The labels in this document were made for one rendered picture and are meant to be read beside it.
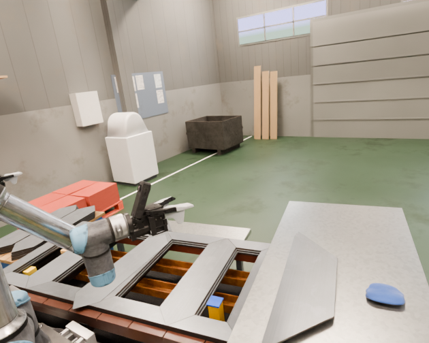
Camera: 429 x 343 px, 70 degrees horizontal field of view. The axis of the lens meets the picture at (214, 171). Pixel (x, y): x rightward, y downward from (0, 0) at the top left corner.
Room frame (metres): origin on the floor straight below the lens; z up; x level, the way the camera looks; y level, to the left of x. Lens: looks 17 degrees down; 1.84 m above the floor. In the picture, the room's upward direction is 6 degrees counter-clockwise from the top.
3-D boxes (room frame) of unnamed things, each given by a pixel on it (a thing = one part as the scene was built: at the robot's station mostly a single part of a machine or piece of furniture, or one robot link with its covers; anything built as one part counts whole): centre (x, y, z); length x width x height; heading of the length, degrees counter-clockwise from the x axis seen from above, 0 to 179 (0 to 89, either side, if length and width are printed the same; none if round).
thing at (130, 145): (5.91, 1.55, 0.68); 0.69 x 0.61 x 1.35; 145
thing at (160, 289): (1.57, 0.53, 0.70); 1.66 x 0.08 x 0.05; 65
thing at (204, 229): (2.14, 0.38, 0.73); 1.20 x 0.26 x 0.03; 65
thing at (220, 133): (7.80, -0.11, 0.40); 1.19 x 0.96 x 0.81; 55
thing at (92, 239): (0.80, 0.37, 1.43); 0.11 x 0.08 x 0.09; 119
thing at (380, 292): (0.86, -0.53, 1.07); 0.12 x 0.10 x 0.03; 68
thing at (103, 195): (4.17, 2.11, 0.22); 1.26 x 0.90 x 0.43; 144
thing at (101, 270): (0.81, 0.38, 1.34); 0.11 x 0.08 x 0.11; 29
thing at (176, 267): (1.76, 0.45, 0.70); 1.66 x 0.08 x 0.05; 65
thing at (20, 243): (2.24, 1.35, 0.82); 0.80 x 0.40 x 0.06; 155
